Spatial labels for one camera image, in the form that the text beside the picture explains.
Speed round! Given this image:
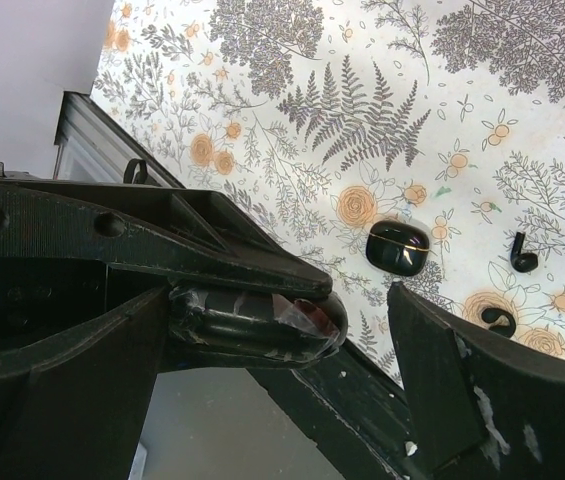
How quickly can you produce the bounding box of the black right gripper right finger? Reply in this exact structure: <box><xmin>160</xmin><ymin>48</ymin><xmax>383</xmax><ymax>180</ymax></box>
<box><xmin>387</xmin><ymin>282</ymin><xmax>565</xmax><ymax>479</ymax></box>

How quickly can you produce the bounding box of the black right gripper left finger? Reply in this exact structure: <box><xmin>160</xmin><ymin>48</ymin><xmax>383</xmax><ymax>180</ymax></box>
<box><xmin>0</xmin><ymin>288</ymin><xmax>169</xmax><ymax>479</ymax></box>

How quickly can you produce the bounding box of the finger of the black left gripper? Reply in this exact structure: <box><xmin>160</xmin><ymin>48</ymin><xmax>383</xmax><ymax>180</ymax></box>
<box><xmin>0</xmin><ymin>179</ymin><xmax>332</xmax><ymax>295</ymax></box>

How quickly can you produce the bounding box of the black earbud ring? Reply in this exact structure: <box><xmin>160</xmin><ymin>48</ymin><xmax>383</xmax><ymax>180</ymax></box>
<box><xmin>479</xmin><ymin>307</ymin><xmax>518</xmax><ymax>342</ymax></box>

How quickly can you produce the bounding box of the taped black charging case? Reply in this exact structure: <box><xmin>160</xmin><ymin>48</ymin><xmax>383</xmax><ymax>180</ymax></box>
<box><xmin>161</xmin><ymin>286</ymin><xmax>348</xmax><ymax>372</ymax></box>

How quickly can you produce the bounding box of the black earbud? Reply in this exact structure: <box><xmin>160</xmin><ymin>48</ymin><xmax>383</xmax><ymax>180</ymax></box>
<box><xmin>509</xmin><ymin>232</ymin><xmax>539</xmax><ymax>273</ymax></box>

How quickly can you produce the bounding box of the glossy black gold-trim case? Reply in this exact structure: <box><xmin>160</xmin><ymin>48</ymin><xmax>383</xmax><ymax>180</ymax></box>
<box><xmin>365</xmin><ymin>220</ymin><xmax>430</xmax><ymax>277</ymax></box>

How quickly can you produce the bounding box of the floral table mat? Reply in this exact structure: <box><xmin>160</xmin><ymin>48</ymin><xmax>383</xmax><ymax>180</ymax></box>
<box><xmin>92</xmin><ymin>1</ymin><xmax>565</xmax><ymax>362</ymax></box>

